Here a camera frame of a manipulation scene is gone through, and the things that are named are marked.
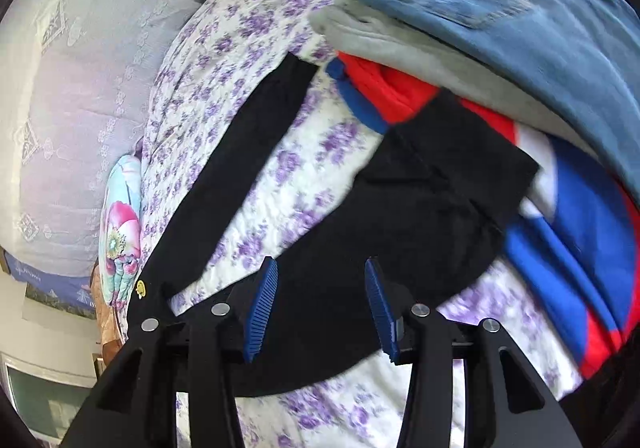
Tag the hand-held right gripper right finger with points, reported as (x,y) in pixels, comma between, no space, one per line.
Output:
(380,309)

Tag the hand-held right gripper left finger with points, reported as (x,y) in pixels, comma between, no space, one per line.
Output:
(260,309)

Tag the black pants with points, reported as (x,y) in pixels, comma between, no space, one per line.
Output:
(425,208)

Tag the purple floral bedspread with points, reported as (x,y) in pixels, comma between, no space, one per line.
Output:
(310,163)

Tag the folded teal pink floral quilt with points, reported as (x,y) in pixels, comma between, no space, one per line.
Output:
(120,228)

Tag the red blue white garment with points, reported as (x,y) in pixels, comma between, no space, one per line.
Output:
(550,238)

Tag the blue patterned sheet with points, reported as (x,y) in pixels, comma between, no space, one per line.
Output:
(55,285)

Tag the white framed window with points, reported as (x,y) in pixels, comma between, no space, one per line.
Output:
(45,398)

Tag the grey folded garment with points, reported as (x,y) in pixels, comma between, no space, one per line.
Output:
(400,53)

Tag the blue denim jeans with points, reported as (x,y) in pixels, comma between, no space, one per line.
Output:
(500,18)

